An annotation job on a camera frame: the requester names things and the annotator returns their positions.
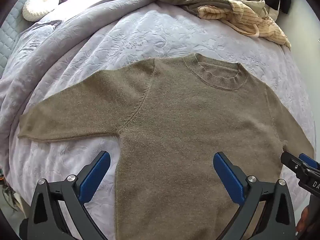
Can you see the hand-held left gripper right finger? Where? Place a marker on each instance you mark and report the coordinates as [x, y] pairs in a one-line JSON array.
[[228, 177]]

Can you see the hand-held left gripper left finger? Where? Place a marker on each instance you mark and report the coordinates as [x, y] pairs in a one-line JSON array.
[[95, 173]]

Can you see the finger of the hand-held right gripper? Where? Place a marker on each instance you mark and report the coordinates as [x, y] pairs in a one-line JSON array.
[[309, 160], [288, 159]]

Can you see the olive knit sweater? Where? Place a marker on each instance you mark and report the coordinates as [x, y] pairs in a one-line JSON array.
[[190, 135]]

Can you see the person's right hand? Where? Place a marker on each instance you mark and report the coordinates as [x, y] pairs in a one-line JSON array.
[[303, 220]]

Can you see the grey-lavender folded duvet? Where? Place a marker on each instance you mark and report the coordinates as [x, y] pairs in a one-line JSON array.
[[62, 50]]

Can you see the cream striped garment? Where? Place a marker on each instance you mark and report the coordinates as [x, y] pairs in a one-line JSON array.
[[257, 22]]

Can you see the lavender embossed plush blanket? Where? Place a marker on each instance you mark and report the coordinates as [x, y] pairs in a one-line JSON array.
[[155, 35]]

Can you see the light blue quilted headboard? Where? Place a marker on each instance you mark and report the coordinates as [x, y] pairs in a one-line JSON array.
[[11, 27]]

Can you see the white round pillow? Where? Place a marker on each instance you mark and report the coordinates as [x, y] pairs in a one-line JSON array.
[[40, 5]]

